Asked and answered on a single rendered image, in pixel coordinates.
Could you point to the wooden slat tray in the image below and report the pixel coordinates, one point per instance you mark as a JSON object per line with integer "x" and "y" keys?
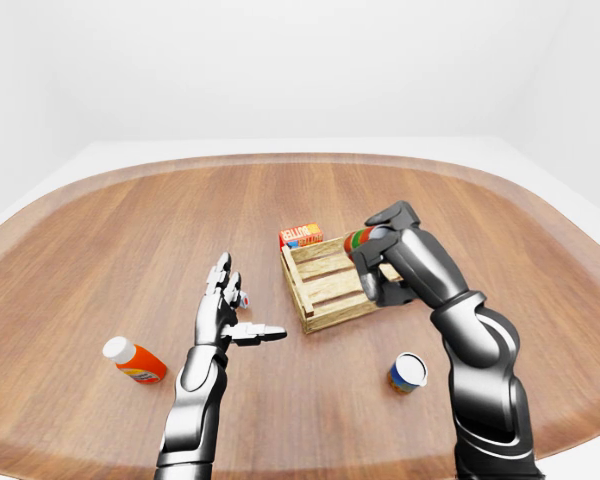
{"x": 325, "y": 290}

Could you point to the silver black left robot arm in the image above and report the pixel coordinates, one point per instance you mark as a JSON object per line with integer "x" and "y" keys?
{"x": 195, "y": 400}

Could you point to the orange red butter box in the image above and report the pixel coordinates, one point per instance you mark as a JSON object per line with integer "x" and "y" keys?
{"x": 300, "y": 234}

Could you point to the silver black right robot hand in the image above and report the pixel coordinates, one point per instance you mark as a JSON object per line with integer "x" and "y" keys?
{"x": 420, "y": 265}

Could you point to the orange bottle with white cap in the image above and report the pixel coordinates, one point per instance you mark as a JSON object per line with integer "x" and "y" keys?
{"x": 142, "y": 365}

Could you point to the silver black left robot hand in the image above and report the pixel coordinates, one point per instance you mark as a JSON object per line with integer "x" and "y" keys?
{"x": 211, "y": 320}

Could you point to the red green tomato sauce can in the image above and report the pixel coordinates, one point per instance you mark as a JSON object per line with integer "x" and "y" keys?
{"x": 355, "y": 241}

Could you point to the blue can with white lid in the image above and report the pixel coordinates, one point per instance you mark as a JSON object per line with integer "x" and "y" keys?
{"x": 407, "y": 374}

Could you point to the small white printed box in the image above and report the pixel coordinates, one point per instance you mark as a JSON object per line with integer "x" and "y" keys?
{"x": 244, "y": 301}

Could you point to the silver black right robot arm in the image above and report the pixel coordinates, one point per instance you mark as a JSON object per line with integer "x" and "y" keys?
{"x": 485, "y": 375}

